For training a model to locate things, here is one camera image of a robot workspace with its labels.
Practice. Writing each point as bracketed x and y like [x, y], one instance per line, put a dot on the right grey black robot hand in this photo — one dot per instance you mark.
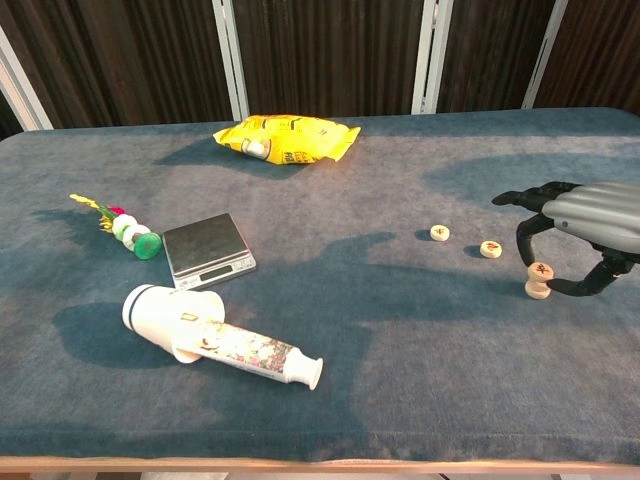
[600, 210]

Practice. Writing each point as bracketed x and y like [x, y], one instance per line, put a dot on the black-lettered wooden chess piece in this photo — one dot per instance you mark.
[536, 295]
[541, 270]
[536, 285]

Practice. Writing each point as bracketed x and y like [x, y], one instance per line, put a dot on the red-lettered wooden chess piece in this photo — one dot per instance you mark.
[440, 233]
[491, 249]

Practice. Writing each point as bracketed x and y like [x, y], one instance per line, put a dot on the blue table cloth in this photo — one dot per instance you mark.
[350, 200]

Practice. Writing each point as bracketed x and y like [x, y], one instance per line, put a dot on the yellow snack bag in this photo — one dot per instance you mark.
[300, 140]

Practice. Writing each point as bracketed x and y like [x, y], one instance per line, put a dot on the floral toothpaste tube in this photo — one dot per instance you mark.
[250, 350]

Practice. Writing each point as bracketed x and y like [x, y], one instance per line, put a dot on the silver digital kitchen scale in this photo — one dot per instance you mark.
[205, 245]

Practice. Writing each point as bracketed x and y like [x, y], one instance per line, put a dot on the white cup dark stripe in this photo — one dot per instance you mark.
[150, 312]

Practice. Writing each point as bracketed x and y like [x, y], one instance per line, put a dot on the white metal partition post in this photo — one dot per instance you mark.
[430, 55]
[231, 60]
[20, 95]
[545, 55]

